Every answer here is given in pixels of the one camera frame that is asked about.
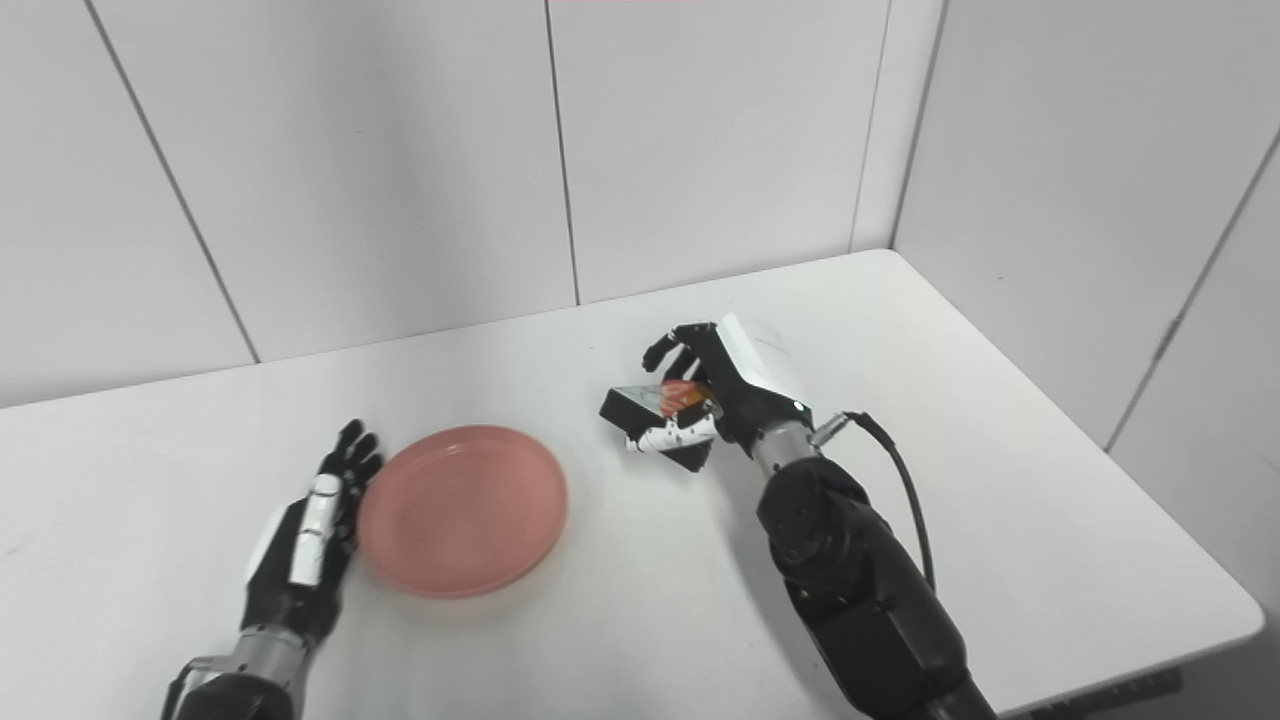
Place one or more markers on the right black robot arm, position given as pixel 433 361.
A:
pixel 860 580

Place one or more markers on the chocolate cake slice with fruit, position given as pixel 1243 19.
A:
pixel 655 415

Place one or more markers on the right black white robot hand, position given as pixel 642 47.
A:
pixel 740 385

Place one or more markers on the pink round plate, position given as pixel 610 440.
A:
pixel 463 511

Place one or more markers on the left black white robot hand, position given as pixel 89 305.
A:
pixel 300 560

